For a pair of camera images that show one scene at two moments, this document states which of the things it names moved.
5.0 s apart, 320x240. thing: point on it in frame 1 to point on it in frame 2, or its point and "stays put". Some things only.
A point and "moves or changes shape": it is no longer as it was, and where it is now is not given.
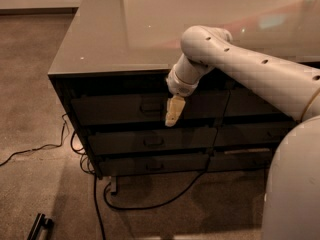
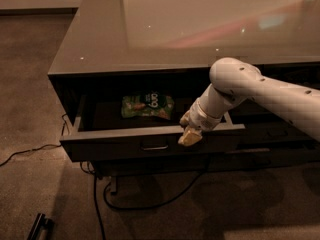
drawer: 140,110 moves or changes shape
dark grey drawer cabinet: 111,69 stays put
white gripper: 178,87 to 204,119
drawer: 255,159 stays put
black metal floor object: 40,228 stays put
